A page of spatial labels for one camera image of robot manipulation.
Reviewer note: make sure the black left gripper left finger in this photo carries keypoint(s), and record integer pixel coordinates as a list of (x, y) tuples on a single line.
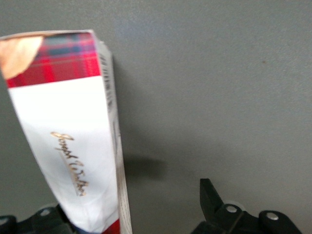
[(31, 224)]

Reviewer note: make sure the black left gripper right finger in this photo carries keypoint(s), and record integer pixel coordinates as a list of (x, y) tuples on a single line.
[(231, 219)]

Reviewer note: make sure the red tartan cookie box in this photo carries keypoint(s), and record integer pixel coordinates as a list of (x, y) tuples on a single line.
[(61, 109)]

